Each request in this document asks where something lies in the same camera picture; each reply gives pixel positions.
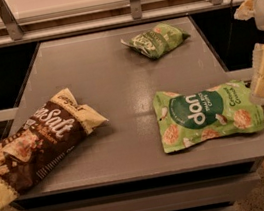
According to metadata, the brown chip bag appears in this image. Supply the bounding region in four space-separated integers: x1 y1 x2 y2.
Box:
0 89 106 210

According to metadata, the small green snack bag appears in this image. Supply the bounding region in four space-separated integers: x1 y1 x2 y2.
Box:
121 23 190 60

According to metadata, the grey drawer cabinet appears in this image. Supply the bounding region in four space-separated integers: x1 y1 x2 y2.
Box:
15 17 264 211

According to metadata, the green rice chip bag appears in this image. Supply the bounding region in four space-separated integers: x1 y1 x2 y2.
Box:
153 80 264 154

